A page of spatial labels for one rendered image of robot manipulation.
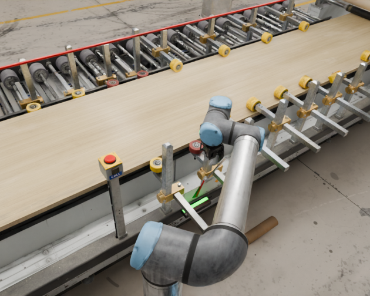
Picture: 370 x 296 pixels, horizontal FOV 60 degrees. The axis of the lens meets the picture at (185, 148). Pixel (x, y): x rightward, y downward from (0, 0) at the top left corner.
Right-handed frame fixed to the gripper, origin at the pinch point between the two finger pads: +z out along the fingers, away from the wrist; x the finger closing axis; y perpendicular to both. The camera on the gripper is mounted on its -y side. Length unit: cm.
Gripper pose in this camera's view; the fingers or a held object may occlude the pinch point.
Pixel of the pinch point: (214, 162)
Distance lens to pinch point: 154.3
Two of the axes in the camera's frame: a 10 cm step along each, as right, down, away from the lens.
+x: 5.8, 5.8, -5.7
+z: -0.5, 7.2, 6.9
